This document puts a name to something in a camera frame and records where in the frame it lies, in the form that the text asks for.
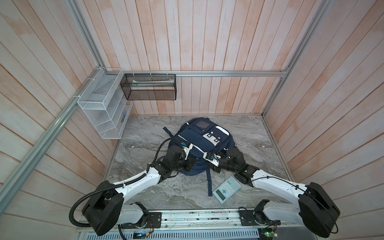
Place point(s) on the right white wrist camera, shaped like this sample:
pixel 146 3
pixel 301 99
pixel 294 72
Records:
pixel 213 158

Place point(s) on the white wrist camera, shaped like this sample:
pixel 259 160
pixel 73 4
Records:
pixel 213 158
pixel 186 146

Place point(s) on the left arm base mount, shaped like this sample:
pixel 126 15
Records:
pixel 136 216

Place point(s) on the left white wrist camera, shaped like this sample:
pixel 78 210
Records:
pixel 186 146

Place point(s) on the aluminium mounting rail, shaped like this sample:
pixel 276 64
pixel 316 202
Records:
pixel 210 217

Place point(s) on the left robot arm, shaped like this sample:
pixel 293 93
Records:
pixel 103 209

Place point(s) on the black mesh wire basket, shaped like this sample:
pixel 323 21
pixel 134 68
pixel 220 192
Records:
pixel 149 87

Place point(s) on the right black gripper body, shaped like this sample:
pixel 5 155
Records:
pixel 224 164

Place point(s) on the white wire shelf rack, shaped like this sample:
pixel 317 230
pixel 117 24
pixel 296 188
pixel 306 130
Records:
pixel 104 103

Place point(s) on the aluminium frame horizontal bar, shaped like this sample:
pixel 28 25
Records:
pixel 231 73

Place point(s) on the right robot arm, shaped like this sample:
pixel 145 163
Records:
pixel 308 205

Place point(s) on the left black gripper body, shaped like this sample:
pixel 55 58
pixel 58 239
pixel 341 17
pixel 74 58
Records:
pixel 186 164

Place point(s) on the teal calculator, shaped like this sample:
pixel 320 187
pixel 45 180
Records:
pixel 226 190

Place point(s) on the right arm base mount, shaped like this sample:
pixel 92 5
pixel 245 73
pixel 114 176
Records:
pixel 256 216

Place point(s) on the navy blue student backpack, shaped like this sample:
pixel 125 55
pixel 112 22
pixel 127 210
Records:
pixel 206 137

